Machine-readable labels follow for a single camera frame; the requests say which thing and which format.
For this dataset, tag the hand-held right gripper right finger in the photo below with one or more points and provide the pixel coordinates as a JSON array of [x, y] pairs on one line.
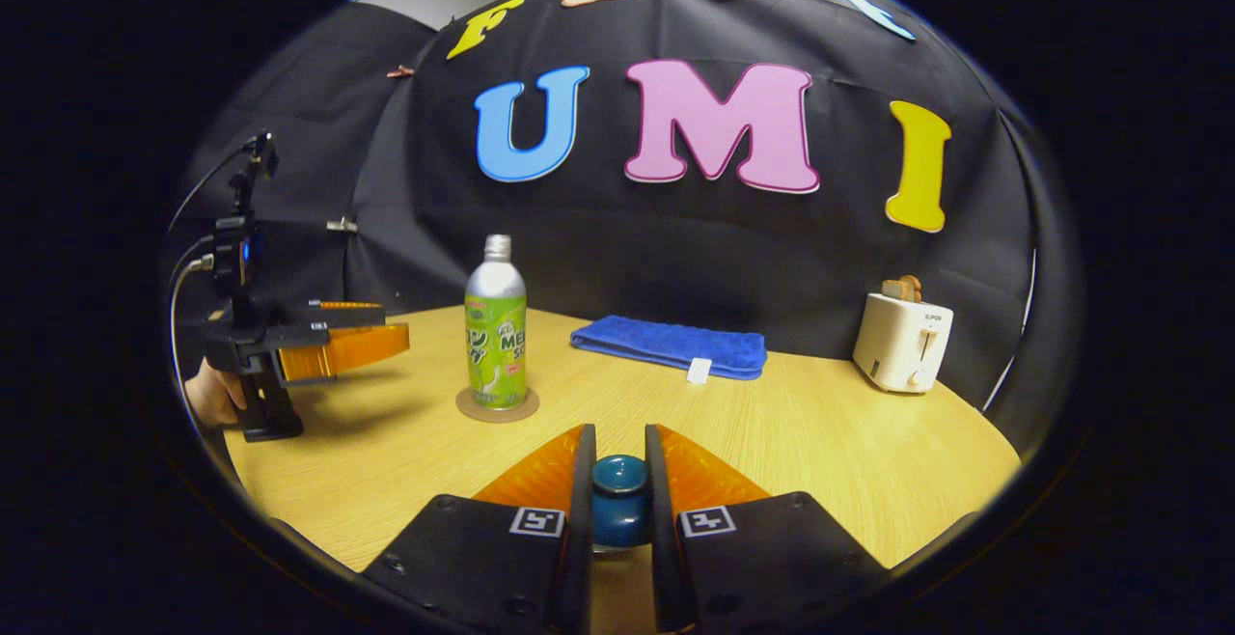
[[661, 519]]

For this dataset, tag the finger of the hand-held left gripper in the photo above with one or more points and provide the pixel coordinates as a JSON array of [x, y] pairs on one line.
[[347, 308], [347, 350]]

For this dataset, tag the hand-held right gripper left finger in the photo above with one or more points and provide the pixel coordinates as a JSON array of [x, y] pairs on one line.
[[577, 519]]

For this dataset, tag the round brown coaster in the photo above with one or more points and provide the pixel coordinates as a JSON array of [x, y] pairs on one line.
[[468, 411]]

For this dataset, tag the silver green water bottle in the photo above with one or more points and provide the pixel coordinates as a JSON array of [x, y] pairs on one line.
[[495, 326]]

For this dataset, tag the silver clip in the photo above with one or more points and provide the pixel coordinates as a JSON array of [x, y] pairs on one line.
[[341, 225]]

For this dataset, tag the folded blue towel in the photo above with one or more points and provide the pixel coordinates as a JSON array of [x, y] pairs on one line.
[[666, 345]]

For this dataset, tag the copper clip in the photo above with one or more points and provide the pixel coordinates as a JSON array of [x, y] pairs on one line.
[[400, 70]]

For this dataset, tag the black backdrop cloth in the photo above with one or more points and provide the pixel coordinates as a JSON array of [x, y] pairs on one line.
[[675, 239]]

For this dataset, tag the white toaster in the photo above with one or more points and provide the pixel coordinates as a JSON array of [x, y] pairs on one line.
[[897, 345]]

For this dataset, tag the brown bread slice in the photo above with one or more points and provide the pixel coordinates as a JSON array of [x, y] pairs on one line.
[[902, 289]]

